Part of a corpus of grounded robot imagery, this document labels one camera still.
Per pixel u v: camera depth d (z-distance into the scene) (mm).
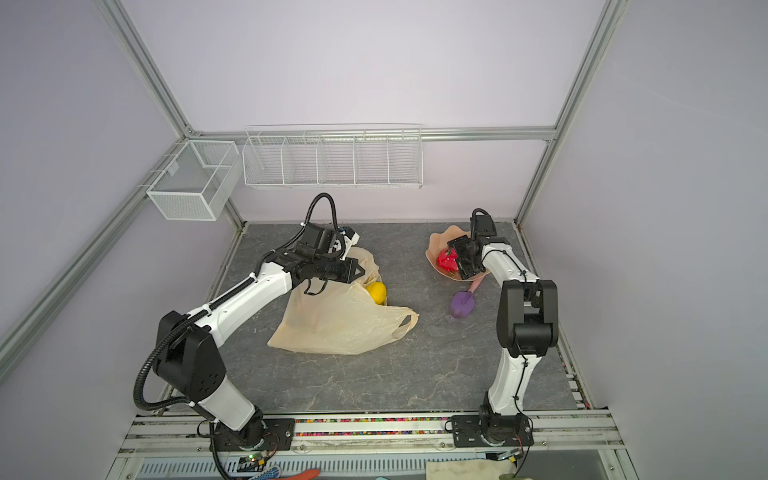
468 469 683
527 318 515
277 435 736
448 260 991
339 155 988
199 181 999
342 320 826
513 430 680
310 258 653
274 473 692
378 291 952
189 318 460
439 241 1108
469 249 846
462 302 964
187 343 430
